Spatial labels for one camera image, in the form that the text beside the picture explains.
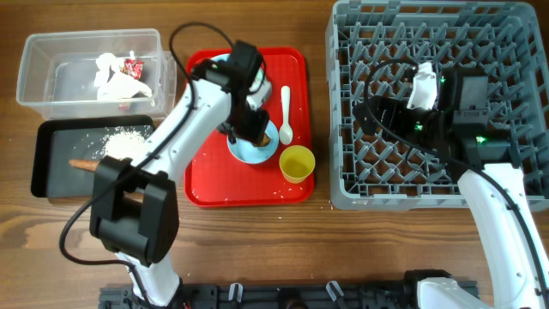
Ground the small light blue plate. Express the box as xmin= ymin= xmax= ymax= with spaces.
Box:
xmin=226 ymin=121 xmax=280 ymax=165

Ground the light green bowl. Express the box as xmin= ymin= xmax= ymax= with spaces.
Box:
xmin=246 ymin=69 xmax=272 ymax=110

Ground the white plastic spoon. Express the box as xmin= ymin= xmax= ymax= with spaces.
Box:
xmin=279 ymin=86 xmax=293 ymax=145

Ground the yellow plastic cup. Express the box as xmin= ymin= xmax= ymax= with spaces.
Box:
xmin=279 ymin=145 xmax=316 ymax=184

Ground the white rice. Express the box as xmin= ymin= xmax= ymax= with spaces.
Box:
xmin=84 ymin=125 xmax=154 ymax=160

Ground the red snack wrapper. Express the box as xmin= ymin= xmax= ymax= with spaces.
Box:
xmin=121 ymin=58 xmax=144 ymax=80

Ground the white napkin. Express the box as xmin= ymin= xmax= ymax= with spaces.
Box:
xmin=94 ymin=51 xmax=153 ymax=100

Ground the brown mushroom piece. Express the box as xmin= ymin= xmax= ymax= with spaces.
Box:
xmin=257 ymin=133 xmax=271 ymax=147

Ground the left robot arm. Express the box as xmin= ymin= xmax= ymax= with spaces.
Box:
xmin=89 ymin=41 xmax=269 ymax=308

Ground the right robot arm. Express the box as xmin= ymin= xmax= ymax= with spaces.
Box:
xmin=353 ymin=60 xmax=548 ymax=308

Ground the grey dishwasher rack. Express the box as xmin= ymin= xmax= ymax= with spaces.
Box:
xmin=325 ymin=1 xmax=548 ymax=211

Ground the clear plastic waste bin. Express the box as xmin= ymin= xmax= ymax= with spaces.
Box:
xmin=16 ymin=28 xmax=178 ymax=120

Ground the black food waste tray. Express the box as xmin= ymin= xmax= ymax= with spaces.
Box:
xmin=30 ymin=115 xmax=154 ymax=198

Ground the red serving tray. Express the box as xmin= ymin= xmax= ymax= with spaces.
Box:
xmin=184 ymin=47 xmax=315 ymax=208

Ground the large light blue plate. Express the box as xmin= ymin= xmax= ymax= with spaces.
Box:
xmin=211 ymin=53 xmax=230 ymax=65

